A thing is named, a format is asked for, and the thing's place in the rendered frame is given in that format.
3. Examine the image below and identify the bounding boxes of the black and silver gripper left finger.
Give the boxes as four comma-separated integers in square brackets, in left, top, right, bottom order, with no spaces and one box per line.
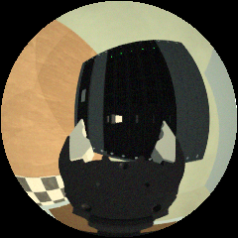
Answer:
[59,119,94,193]

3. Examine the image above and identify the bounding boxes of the dark grey server rack frame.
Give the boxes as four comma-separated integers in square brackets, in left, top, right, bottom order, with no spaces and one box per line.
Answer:
[74,40,209,163]

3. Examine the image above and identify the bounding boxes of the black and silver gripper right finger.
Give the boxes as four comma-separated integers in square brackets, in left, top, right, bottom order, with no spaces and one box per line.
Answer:
[151,121,185,195]

